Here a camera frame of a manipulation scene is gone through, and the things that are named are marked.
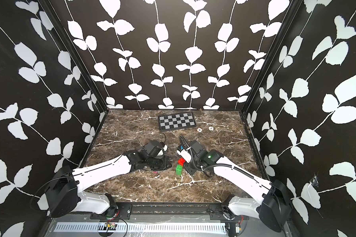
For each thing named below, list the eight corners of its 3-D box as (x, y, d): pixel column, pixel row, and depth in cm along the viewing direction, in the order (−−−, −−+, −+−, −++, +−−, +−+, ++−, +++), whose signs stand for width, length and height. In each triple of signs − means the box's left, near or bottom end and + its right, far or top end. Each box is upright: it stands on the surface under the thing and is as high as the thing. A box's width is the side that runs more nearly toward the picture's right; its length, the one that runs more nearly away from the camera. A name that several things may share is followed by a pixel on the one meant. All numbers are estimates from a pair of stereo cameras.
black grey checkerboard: (159, 132, 109) (158, 129, 106) (158, 118, 118) (157, 115, 115) (195, 127, 112) (196, 124, 110) (191, 114, 121) (192, 111, 118)
